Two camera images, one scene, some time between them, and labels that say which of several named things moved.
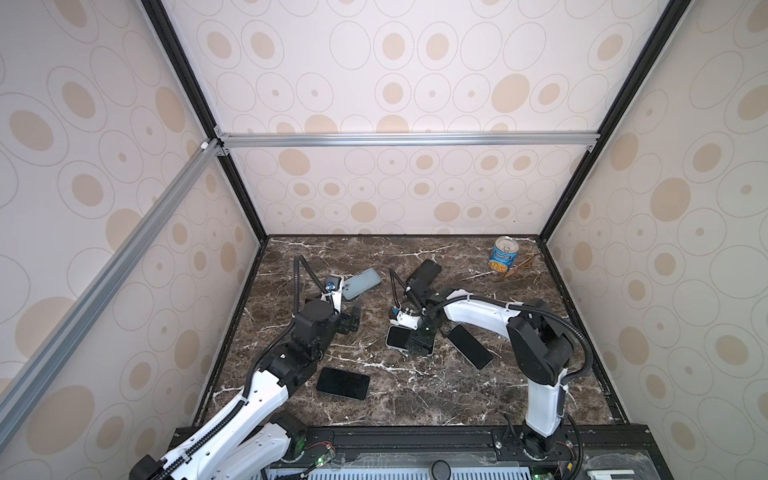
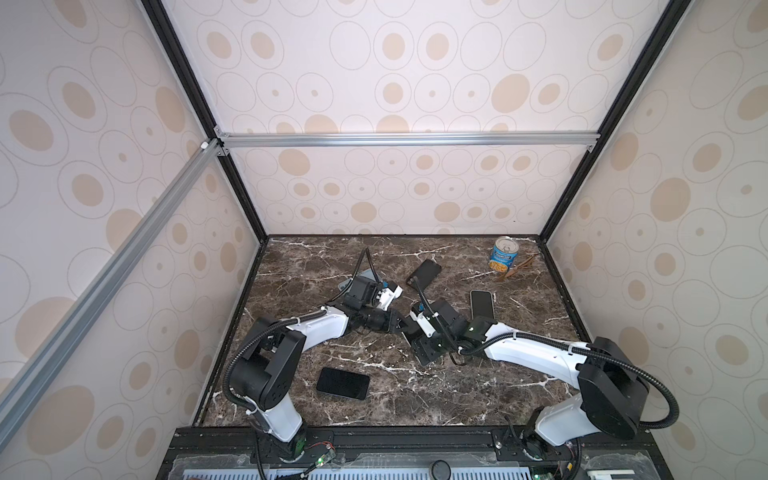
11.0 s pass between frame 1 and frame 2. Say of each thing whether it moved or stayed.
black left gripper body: moved
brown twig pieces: stayed
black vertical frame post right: stayed
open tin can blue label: stayed
